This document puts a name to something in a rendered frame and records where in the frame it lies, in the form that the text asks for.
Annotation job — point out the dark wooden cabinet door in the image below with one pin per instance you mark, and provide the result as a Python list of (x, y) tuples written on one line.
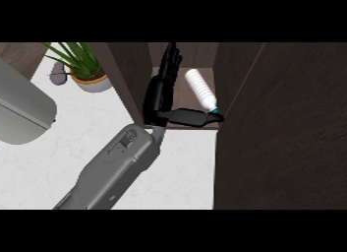
[(291, 131)]

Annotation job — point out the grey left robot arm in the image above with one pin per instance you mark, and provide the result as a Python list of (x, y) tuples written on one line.
[(116, 164)]

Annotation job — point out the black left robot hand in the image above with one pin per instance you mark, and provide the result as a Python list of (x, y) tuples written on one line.
[(155, 98)]

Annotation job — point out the purple eggplant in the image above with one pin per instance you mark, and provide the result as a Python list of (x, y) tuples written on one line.
[(58, 76)]

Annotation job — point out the brown wooden panel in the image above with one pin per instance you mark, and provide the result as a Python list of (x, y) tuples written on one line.
[(21, 55)]

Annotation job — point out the grey rounded appliance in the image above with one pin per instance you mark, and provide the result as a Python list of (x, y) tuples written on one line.
[(11, 108)]

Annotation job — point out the dark wooden cabinet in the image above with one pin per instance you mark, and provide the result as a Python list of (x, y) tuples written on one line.
[(130, 75)]

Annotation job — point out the white water bottle blue cap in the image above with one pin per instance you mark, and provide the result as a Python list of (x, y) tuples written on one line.
[(198, 87)]

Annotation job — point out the green potted plant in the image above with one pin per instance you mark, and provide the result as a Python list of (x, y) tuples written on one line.
[(86, 70)]

